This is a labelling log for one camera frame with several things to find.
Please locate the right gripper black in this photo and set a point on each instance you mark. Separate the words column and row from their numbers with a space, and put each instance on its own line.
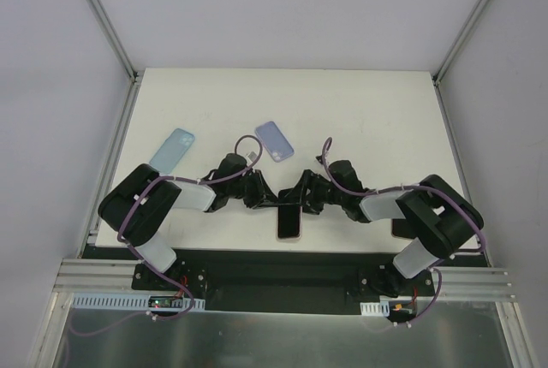
column 310, row 191

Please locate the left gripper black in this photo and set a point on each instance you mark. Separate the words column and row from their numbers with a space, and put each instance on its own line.
column 260, row 191

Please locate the black phone pink edge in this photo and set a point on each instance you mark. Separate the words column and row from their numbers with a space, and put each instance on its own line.
column 289, row 222

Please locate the lavender phone case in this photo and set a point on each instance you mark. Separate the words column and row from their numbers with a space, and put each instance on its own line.
column 274, row 141

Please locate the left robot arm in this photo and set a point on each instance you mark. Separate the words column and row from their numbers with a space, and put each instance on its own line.
column 138, row 206

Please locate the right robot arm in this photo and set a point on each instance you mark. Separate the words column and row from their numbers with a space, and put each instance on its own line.
column 440, row 221

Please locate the light blue phone case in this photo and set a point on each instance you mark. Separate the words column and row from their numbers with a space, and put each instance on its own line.
column 170, row 153

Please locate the black phone on right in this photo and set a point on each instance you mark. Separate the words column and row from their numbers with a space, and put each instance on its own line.
column 400, row 228

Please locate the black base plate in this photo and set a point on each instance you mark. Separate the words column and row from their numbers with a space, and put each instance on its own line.
column 322, row 283

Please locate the right white cable duct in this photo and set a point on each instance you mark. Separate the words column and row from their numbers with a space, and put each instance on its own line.
column 385, row 308

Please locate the white cable duct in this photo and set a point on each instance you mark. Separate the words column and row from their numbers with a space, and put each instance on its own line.
column 136, row 302
column 385, row 308

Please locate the aluminium rail right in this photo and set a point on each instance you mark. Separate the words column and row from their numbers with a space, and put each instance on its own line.
column 476, row 284

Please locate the left white cable duct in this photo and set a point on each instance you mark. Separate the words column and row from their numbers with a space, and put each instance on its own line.
column 136, row 302

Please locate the left aluminium frame post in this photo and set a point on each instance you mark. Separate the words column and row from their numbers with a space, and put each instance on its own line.
column 113, row 39

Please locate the aluminium frame post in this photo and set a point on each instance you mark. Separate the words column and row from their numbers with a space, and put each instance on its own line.
column 464, row 34
column 113, row 39

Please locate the right aluminium frame post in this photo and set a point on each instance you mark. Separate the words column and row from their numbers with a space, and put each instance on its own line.
column 464, row 34

